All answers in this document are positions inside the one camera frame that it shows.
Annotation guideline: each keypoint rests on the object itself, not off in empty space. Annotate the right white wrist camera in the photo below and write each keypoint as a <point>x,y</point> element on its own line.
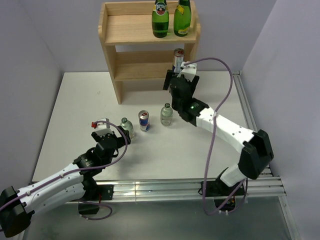
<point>188,70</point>

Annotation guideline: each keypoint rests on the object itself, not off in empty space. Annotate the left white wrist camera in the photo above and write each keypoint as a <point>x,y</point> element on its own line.
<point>101,128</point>

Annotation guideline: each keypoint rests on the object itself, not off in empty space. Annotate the green bottle yellow label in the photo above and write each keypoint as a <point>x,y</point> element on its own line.
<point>182,18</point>

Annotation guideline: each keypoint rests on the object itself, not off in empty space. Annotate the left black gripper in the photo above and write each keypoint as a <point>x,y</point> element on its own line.
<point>120,141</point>

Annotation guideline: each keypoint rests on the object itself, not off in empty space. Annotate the clear bottle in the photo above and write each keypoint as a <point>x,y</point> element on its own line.
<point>166,115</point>
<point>128,126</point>

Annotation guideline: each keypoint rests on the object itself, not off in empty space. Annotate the green bottle red label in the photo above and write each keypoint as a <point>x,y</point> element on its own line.
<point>160,19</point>

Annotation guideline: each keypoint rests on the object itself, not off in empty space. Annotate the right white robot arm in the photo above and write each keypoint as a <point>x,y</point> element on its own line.
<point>201,115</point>

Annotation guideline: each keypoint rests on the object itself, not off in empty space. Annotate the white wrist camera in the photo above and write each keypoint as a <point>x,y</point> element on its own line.
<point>101,128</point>
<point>188,70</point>

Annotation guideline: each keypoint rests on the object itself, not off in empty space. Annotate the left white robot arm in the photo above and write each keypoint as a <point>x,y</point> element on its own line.
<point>75,182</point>

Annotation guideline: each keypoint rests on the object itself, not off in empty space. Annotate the aluminium frame rail front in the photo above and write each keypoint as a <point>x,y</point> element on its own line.
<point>183,189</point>

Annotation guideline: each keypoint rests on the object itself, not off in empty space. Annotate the aluminium frame rail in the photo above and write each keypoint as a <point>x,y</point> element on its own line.
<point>250,112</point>
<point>183,189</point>

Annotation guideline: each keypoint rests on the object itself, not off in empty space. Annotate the silver Red Bull can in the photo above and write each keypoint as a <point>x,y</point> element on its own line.
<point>178,58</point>

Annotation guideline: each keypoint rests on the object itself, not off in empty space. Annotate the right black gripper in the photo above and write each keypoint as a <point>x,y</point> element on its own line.
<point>193,84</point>

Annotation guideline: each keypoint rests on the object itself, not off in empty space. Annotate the aluminium frame rail right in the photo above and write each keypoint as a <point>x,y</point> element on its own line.
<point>250,112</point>

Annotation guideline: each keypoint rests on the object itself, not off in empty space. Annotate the wooden two-tier shelf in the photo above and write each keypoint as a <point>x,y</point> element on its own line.
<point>132,53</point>

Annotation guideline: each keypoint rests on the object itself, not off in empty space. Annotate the blue Red Bull can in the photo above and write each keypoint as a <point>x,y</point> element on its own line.
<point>144,120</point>

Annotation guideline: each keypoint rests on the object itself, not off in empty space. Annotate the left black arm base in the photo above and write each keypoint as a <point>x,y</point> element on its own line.
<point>99,193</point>

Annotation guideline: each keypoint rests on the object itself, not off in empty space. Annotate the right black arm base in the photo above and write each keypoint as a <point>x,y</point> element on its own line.
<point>229,198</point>

